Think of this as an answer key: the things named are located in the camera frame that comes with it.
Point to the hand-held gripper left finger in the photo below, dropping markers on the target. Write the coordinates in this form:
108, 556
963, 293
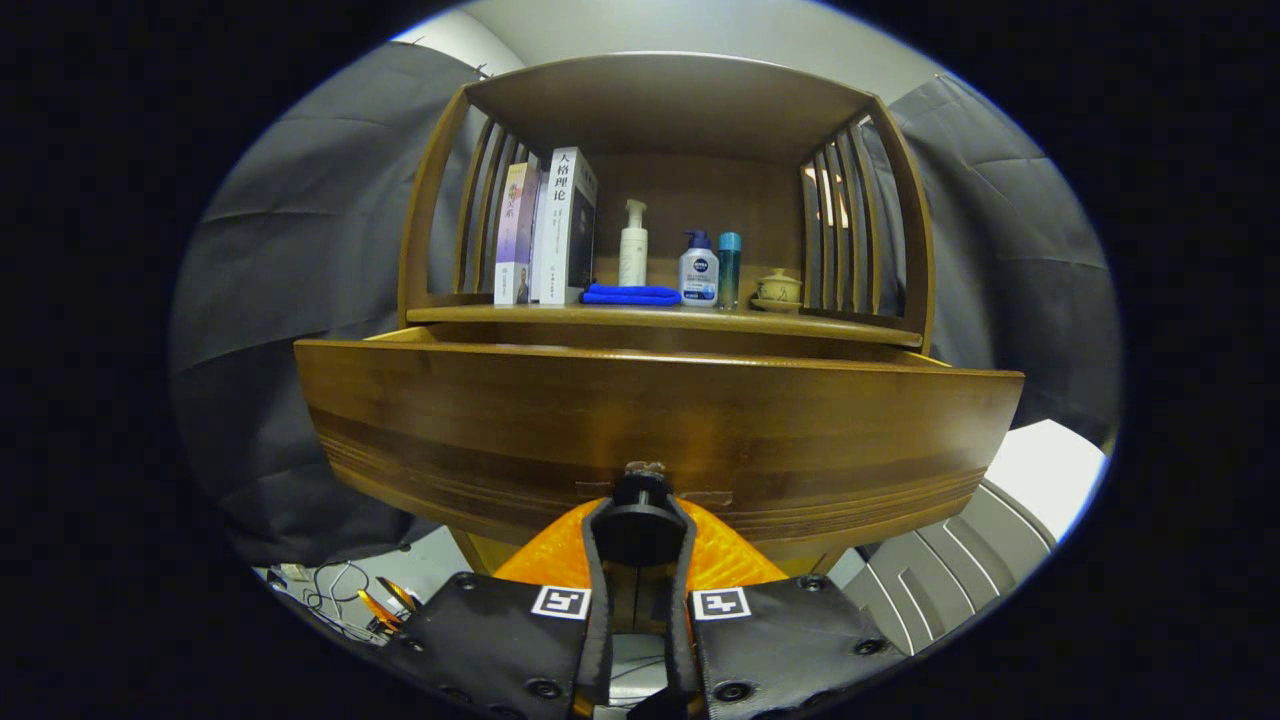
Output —
598, 620

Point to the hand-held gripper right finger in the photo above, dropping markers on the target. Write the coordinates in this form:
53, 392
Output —
680, 620

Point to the wooden drawer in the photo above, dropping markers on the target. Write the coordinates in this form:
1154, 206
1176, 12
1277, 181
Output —
650, 410

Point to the orange black tool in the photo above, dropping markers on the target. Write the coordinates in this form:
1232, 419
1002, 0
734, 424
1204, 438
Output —
385, 605

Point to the blue folded cloth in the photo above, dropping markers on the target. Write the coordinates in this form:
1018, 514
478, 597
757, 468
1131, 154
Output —
630, 295

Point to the beige lidded teacup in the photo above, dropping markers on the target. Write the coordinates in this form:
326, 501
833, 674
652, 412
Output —
778, 290

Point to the clear bottle with blue cap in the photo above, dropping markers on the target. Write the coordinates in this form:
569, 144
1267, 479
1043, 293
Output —
698, 275

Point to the slim teal bottle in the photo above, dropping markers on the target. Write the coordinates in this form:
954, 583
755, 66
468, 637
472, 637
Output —
730, 270

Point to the white pump bottle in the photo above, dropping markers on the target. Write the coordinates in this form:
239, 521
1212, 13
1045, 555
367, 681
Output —
632, 255

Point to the purple book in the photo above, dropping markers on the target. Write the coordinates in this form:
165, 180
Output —
515, 240

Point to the thick white book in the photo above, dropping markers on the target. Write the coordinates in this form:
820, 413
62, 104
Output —
560, 230

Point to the white panel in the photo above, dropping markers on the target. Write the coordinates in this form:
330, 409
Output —
1050, 470

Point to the black backdrop cloth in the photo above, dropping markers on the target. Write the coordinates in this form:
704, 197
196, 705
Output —
300, 300

